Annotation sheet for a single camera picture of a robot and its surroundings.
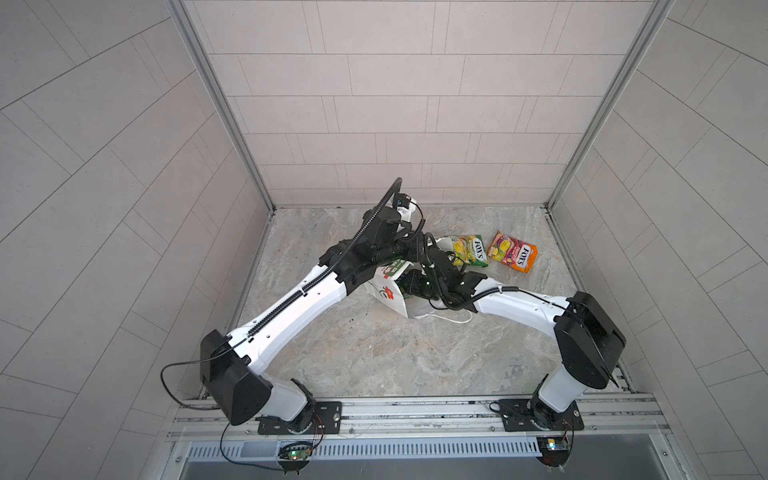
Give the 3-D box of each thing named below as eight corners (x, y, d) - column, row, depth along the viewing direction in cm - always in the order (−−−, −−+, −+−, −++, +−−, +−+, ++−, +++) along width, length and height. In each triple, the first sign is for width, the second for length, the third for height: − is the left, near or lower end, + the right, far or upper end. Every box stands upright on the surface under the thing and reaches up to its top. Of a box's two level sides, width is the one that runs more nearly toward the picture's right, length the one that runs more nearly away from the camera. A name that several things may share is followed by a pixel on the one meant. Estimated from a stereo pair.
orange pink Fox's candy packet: (484, 256, 104) (487, 250, 101) (493, 236, 110) (496, 230, 107) (529, 275, 99) (533, 269, 97) (536, 253, 105) (540, 247, 102)
